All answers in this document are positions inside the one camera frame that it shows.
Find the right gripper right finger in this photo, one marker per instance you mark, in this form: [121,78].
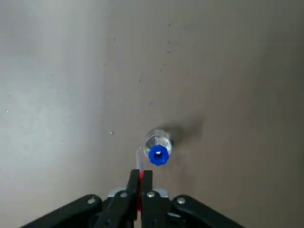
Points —
[156,211]

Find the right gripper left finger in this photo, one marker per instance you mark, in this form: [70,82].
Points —
[114,209]

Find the glass dropper red bulb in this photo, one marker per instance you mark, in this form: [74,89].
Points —
[141,178]

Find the dropper bottle blue cap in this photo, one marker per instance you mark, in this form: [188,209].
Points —
[158,142]

